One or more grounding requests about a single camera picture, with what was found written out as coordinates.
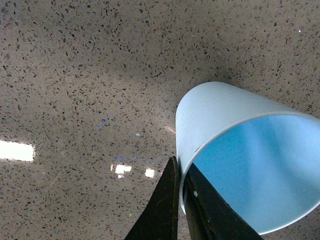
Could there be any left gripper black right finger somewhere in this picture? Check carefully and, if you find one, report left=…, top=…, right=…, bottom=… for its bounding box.
left=183, top=164, right=262, bottom=240

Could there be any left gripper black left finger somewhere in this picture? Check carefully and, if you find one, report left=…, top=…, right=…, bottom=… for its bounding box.
left=125, top=156, right=180, bottom=240

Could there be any blue cup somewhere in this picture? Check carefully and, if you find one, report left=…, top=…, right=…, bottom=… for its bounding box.
left=175, top=81, right=320, bottom=235

